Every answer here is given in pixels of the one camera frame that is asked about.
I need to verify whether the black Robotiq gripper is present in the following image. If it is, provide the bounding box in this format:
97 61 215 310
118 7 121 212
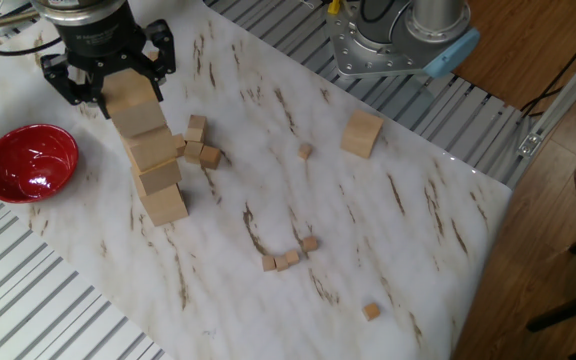
39 2 178 121

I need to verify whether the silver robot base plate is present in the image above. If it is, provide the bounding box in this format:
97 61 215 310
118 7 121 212
325 0 469 80

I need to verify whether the marble pattern board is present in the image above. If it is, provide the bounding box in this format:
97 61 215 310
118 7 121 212
0 0 513 360

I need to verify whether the red bowl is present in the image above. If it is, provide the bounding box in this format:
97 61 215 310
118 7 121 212
0 123 80 205

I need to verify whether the black floor cable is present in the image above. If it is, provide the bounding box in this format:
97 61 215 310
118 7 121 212
519 17 576 119

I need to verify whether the black stand leg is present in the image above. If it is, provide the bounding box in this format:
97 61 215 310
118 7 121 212
525 219 576 360

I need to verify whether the black base cable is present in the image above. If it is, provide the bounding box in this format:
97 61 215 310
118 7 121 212
357 0 414 24

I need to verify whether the aluminium frame profile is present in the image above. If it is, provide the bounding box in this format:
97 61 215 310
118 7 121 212
505 29 576 190

